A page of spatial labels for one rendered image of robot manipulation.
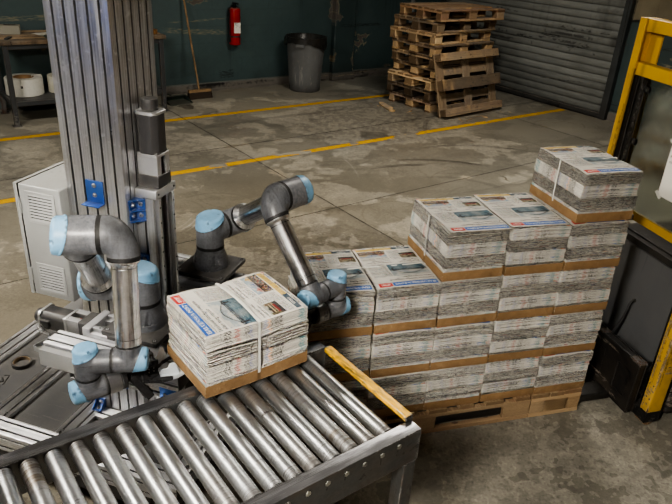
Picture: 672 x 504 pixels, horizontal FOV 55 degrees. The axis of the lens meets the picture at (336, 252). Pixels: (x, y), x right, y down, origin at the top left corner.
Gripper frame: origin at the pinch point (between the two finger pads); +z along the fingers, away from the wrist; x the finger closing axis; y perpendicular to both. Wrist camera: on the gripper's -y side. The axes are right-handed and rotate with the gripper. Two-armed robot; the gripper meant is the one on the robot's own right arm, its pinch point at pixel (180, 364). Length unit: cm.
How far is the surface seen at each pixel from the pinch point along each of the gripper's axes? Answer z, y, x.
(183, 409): -8.3, -0.8, -21.3
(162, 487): -26, -1, -47
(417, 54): 546, 4, 479
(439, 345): 117, -29, -9
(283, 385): 23.9, -1.1, -27.2
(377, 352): 89, -28, 1
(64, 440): -42.0, -0.2, -16.6
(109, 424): -29.4, -0.2, -16.8
